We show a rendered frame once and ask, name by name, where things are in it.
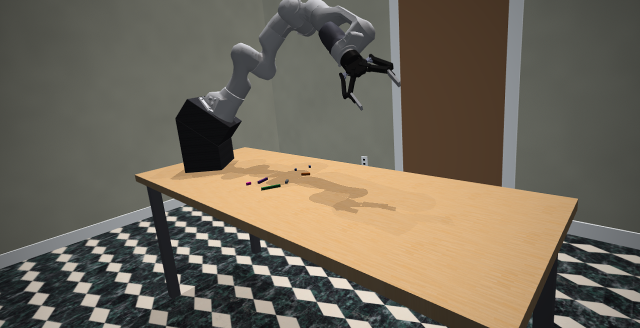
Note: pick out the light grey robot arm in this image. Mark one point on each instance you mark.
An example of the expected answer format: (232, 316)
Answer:
(293, 15)

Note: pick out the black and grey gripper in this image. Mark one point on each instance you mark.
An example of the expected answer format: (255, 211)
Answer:
(355, 66)

